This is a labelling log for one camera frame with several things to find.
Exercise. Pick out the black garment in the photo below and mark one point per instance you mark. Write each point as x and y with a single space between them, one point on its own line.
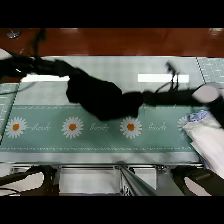
96 96

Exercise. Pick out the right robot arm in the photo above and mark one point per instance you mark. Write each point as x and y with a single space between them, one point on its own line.
176 97

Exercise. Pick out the white garment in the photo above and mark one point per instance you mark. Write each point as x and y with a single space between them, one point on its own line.
208 140

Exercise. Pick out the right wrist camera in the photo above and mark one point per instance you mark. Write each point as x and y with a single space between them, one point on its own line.
172 71

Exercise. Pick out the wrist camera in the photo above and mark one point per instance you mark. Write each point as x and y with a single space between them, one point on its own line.
38 40
172 71

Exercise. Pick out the silver frame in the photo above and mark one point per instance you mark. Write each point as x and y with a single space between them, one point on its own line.
135 185

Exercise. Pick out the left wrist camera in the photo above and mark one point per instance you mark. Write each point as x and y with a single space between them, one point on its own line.
38 40

